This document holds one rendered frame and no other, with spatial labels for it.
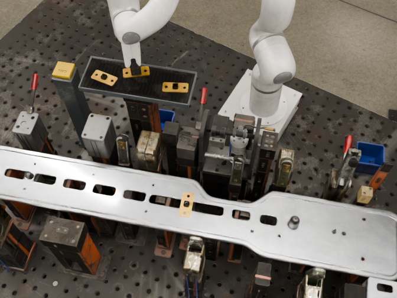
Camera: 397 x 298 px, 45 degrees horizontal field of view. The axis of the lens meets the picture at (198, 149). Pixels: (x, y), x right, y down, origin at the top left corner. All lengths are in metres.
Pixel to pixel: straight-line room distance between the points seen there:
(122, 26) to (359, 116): 1.23
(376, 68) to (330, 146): 1.36
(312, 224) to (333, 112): 0.75
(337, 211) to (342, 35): 2.04
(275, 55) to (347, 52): 1.78
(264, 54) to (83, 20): 1.14
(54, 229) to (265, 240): 0.64
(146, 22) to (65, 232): 0.68
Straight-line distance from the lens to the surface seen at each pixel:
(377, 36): 3.55
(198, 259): 1.44
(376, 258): 1.58
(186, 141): 1.57
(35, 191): 1.66
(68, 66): 1.71
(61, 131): 2.13
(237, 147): 1.55
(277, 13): 1.50
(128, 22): 1.28
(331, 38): 3.44
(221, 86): 2.18
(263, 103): 1.88
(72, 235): 1.53
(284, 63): 1.62
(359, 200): 1.61
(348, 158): 1.47
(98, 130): 1.59
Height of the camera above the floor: 2.42
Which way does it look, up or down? 59 degrees down
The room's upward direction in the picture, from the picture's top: 1 degrees counter-clockwise
